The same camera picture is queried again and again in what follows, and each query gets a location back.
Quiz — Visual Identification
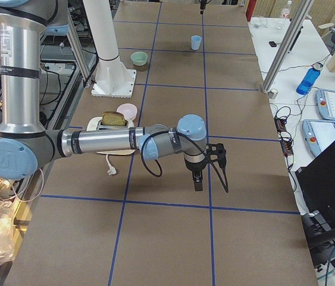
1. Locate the pink bowl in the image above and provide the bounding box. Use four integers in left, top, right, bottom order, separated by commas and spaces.
116, 103, 138, 121

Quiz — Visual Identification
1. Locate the cream toaster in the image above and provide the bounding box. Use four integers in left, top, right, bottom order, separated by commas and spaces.
86, 117, 135, 156

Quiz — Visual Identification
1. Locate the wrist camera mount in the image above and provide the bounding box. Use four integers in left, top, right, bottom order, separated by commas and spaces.
206, 143, 227, 171

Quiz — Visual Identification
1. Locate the black laptop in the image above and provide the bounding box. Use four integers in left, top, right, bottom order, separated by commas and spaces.
295, 141, 335, 214

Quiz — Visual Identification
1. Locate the aluminium frame post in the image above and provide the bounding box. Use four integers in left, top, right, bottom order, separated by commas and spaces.
261, 0, 314, 99

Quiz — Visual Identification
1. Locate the green bowl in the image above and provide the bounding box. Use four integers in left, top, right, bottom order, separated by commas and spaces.
130, 51, 148, 66

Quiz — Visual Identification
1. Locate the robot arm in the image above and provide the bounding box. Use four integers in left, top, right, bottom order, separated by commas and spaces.
0, 1, 209, 191

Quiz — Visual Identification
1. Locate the blue cup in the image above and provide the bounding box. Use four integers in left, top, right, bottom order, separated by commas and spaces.
191, 35, 202, 51

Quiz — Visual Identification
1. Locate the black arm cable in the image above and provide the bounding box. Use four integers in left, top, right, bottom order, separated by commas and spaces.
139, 130, 230, 194

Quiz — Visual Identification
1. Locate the white power plug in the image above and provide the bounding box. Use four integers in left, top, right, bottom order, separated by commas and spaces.
105, 154, 117, 176

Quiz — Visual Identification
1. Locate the lower teach pendant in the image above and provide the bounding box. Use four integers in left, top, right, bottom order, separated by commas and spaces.
302, 119, 335, 157

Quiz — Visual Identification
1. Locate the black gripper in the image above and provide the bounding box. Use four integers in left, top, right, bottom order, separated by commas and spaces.
184, 154, 205, 191

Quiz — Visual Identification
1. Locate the toast slice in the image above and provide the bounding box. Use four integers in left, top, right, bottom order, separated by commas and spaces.
101, 111, 127, 126

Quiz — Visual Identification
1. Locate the white pedestal base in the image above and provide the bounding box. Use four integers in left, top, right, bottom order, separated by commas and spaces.
83, 0, 136, 98

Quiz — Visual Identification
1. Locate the blue water bottle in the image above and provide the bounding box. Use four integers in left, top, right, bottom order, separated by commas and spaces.
296, 62, 323, 95

